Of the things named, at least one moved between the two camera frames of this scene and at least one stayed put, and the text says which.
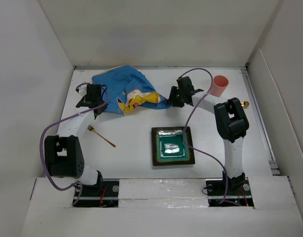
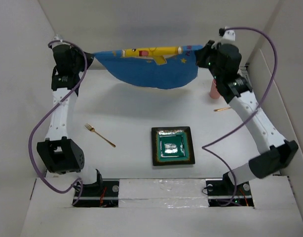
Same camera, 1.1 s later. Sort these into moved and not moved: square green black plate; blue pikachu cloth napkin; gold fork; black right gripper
Moved: blue pikachu cloth napkin; black right gripper
Not moved: gold fork; square green black plate
